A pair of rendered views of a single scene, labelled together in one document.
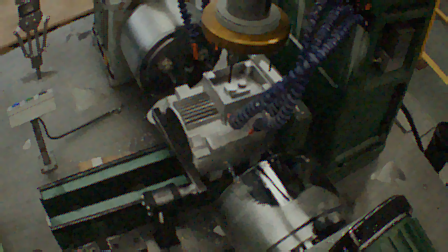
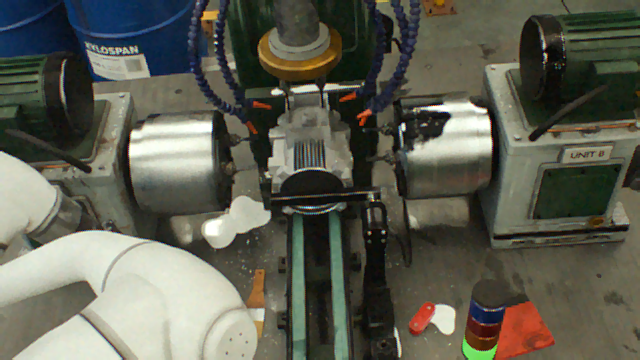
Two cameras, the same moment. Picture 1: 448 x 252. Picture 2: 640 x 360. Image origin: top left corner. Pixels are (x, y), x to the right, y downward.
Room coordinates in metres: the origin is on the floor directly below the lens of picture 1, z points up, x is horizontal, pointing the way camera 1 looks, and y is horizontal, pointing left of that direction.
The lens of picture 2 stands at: (0.08, 0.95, 2.17)
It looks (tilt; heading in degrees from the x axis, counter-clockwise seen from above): 46 degrees down; 306
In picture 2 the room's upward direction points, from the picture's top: 6 degrees counter-clockwise
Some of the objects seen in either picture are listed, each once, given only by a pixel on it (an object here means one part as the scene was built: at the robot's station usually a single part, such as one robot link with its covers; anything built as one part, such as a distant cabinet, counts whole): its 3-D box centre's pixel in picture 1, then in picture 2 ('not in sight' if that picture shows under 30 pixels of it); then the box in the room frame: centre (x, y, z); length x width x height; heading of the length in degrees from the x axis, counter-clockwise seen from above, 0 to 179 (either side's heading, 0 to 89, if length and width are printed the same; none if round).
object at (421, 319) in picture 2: not in sight; (422, 318); (0.40, 0.16, 0.81); 0.09 x 0.03 x 0.02; 83
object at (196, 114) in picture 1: (217, 125); (311, 162); (0.77, 0.01, 1.02); 0.20 x 0.19 x 0.19; 123
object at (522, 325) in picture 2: not in sight; (512, 330); (0.21, 0.09, 0.80); 0.15 x 0.12 x 0.01; 47
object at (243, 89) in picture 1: (237, 91); (308, 122); (0.80, -0.02, 1.11); 0.12 x 0.11 x 0.07; 123
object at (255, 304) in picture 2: (106, 163); (255, 304); (0.76, 0.32, 0.80); 0.21 x 0.05 x 0.01; 118
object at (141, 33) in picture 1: (161, 32); (165, 165); (1.07, 0.21, 1.04); 0.37 x 0.25 x 0.25; 33
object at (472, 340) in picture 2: not in sight; (482, 330); (0.23, 0.30, 1.10); 0.06 x 0.06 x 0.04
